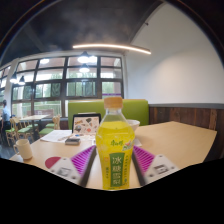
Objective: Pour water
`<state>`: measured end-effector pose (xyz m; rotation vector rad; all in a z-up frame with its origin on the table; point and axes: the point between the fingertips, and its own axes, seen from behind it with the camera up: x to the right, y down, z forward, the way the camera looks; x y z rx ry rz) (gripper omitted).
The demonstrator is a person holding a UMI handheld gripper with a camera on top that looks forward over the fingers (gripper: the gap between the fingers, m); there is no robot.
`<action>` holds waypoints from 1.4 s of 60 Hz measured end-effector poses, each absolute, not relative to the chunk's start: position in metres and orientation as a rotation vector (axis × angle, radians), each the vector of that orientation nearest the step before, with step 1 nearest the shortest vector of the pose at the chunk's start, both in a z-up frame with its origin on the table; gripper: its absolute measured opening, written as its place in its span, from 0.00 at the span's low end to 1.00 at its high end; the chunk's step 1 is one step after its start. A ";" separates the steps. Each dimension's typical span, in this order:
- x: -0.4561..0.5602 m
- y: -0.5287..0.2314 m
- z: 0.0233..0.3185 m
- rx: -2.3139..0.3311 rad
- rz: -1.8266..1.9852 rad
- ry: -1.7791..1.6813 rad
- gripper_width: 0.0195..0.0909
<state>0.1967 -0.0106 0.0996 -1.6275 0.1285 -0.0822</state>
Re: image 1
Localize curved linear ceiling light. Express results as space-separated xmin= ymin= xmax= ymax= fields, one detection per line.
xmin=72 ymin=43 xmax=152 ymax=55

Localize black-framed picture stand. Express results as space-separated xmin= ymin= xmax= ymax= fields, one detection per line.
xmin=71 ymin=113 xmax=102 ymax=136

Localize light wooden dining table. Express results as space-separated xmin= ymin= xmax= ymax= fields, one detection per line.
xmin=18 ymin=114 xmax=50 ymax=133

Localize green upholstered booth bench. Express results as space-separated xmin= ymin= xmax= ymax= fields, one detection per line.
xmin=67 ymin=98 xmax=150 ymax=129

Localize small dark box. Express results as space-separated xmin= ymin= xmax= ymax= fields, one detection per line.
xmin=64 ymin=137 xmax=82 ymax=146

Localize dark-framed window wall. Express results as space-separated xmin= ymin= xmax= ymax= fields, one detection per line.
xmin=0 ymin=55 xmax=124 ymax=118

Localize yellow drink bottle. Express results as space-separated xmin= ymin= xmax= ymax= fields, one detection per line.
xmin=95 ymin=96 xmax=136 ymax=191

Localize black pendant lamps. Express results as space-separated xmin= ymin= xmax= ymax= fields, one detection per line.
xmin=9 ymin=50 xmax=92 ymax=85

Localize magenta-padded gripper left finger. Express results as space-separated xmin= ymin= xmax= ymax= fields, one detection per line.
xmin=48 ymin=144 xmax=98 ymax=188

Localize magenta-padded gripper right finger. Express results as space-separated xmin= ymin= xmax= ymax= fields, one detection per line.
xmin=131 ymin=144 xmax=181 ymax=187

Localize white paper sheets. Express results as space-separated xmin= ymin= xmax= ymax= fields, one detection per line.
xmin=39 ymin=129 xmax=73 ymax=144

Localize wooden chairs with green seats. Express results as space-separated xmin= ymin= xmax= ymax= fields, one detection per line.
xmin=0 ymin=114 xmax=63 ymax=146

